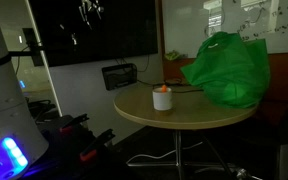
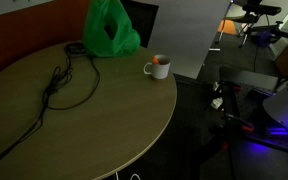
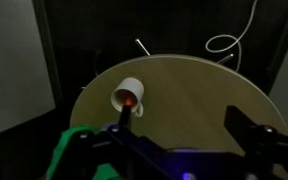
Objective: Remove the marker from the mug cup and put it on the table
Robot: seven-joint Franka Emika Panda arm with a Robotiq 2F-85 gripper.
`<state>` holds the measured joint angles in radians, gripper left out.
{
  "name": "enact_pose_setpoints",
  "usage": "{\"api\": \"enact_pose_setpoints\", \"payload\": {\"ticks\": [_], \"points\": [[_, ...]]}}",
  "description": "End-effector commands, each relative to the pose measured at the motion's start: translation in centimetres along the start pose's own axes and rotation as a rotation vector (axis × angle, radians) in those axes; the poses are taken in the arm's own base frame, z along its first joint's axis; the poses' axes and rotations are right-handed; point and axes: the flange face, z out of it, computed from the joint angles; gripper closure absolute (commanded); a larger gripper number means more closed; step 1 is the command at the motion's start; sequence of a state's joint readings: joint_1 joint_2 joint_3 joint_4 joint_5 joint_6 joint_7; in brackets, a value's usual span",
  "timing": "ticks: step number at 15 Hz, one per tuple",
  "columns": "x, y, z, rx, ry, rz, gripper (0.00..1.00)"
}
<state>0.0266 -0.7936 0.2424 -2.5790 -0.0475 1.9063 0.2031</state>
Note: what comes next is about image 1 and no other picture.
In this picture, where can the black clamp with orange tip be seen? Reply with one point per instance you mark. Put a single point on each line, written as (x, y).
(90, 151)

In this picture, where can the orange marker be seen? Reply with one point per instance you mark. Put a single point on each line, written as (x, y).
(164, 88)

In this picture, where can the yellow green object on ledge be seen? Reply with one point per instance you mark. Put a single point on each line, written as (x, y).
(173, 55)

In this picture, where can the white ceramic mug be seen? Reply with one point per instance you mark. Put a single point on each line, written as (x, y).
(162, 100)

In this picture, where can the whiteboard on wall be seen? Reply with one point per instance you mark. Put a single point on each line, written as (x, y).
(188, 23)

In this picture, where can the black wall monitor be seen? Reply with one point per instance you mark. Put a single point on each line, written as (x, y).
(80, 31)

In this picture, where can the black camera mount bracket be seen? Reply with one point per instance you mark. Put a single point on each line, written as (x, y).
(31, 49)

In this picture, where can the green plastic bag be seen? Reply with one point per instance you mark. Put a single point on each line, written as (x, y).
(231, 72)

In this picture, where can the round wooden table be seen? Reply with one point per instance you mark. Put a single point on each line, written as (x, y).
(191, 110)

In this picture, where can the red bench seat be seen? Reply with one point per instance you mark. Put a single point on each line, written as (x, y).
(276, 97)

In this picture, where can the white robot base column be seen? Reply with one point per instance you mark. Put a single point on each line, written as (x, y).
(21, 143)

